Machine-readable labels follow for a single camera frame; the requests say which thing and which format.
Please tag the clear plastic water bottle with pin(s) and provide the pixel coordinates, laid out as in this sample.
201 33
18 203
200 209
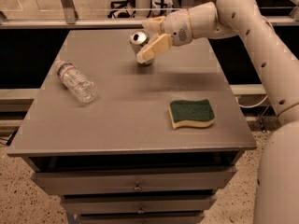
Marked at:
81 87

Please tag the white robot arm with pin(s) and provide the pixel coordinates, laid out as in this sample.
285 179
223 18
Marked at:
277 190

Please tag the top grey drawer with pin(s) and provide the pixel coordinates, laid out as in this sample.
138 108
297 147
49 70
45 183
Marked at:
134 181

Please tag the grey drawer cabinet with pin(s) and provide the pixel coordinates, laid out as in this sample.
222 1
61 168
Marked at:
128 126

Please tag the grey drawer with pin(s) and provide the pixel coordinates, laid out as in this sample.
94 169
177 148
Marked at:
139 204
134 181
152 218

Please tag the green yellow scrub sponge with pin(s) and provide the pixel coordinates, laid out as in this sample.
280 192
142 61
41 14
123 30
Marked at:
194 114

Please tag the metal railing frame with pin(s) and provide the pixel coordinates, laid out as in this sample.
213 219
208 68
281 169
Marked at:
81 14

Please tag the middle grey drawer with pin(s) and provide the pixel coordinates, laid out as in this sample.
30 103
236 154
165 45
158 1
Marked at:
139 204

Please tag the bottom grey drawer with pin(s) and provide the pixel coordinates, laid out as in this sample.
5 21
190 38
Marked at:
152 218

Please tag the white green 7up can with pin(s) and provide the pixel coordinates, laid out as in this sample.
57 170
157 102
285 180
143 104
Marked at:
138 39

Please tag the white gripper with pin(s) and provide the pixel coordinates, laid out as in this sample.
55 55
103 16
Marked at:
177 26

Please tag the black office chair base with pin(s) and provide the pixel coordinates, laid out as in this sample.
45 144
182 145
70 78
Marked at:
119 9

